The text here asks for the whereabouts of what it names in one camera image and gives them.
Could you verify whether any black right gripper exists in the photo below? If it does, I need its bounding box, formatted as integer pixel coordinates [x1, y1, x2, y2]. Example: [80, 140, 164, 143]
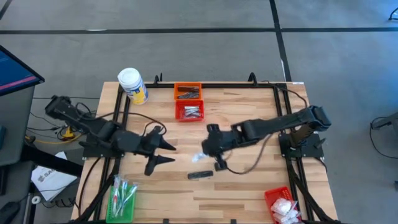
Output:
[201, 123, 241, 172]

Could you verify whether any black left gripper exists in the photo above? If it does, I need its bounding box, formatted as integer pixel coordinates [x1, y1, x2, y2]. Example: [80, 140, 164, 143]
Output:
[136, 125, 177, 177]

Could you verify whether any white cotton plastic bag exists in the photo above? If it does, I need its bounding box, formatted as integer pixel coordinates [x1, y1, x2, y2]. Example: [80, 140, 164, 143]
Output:
[192, 151, 208, 164]
[273, 213, 301, 224]

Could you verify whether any small red plastic basket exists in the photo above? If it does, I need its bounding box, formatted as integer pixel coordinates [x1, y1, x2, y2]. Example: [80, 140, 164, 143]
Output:
[175, 99, 205, 123]

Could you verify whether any orange plastic basket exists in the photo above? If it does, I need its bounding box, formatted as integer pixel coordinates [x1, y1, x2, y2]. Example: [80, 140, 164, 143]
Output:
[174, 82, 203, 100]

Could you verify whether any blue white toothbrush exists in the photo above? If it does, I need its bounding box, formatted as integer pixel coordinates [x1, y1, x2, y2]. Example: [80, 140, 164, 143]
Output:
[117, 189, 131, 217]

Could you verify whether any Lysol wipes canister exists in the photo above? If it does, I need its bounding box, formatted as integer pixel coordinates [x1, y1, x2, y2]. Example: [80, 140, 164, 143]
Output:
[117, 67, 149, 105]

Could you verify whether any large red plastic basket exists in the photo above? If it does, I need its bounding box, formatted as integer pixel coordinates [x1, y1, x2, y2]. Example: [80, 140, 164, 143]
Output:
[264, 185, 303, 224]

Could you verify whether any green plastic basket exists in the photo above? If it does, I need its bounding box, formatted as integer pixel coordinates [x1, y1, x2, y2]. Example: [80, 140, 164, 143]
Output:
[105, 185, 137, 224]

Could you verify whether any black cart base beam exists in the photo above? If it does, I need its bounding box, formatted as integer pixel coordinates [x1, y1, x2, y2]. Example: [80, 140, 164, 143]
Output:
[20, 144, 83, 177]

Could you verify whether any white printed booklet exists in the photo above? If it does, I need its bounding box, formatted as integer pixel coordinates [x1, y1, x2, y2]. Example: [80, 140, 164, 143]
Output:
[30, 151, 78, 202]

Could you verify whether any grey monitor cart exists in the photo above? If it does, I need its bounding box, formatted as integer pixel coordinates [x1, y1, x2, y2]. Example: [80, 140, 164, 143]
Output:
[0, 85, 35, 167]

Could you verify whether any blue screen monitor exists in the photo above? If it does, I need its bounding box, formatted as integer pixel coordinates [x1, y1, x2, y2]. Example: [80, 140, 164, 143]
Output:
[0, 45, 45, 96]

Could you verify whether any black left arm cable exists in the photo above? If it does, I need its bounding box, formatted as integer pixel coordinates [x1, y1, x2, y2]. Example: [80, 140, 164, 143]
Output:
[105, 111, 167, 136]

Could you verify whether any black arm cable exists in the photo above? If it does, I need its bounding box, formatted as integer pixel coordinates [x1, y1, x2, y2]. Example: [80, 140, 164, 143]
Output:
[105, 111, 167, 136]
[225, 80, 309, 175]

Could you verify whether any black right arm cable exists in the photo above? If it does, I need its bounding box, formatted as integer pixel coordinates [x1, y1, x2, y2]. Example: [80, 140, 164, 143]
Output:
[225, 80, 309, 175]

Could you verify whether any yellow floor cable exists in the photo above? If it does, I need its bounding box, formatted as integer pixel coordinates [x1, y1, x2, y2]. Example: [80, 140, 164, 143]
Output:
[26, 127, 84, 146]

